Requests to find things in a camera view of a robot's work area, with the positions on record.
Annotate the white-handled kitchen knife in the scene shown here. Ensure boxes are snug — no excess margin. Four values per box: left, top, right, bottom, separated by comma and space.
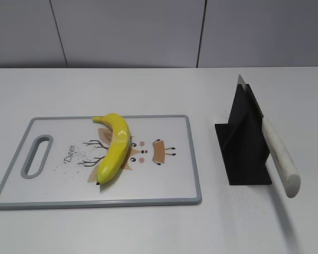
237, 76, 301, 198

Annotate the yellow plastic banana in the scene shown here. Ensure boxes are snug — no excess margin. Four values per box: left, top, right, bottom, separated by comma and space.
92, 113, 130, 185

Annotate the black knife stand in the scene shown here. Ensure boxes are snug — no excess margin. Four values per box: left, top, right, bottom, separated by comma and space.
215, 84, 271, 185

